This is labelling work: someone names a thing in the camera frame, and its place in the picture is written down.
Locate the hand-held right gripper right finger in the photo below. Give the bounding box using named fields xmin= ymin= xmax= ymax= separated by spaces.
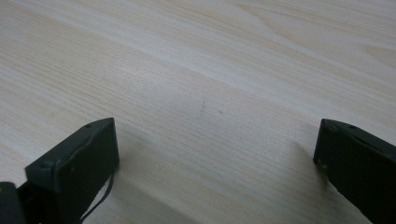
xmin=313 ymin=118 xmax=396 ymax=224

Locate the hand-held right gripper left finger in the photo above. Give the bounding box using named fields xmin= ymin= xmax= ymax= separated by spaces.
xmin=17 ymin=117 xmax=120 ymax=224

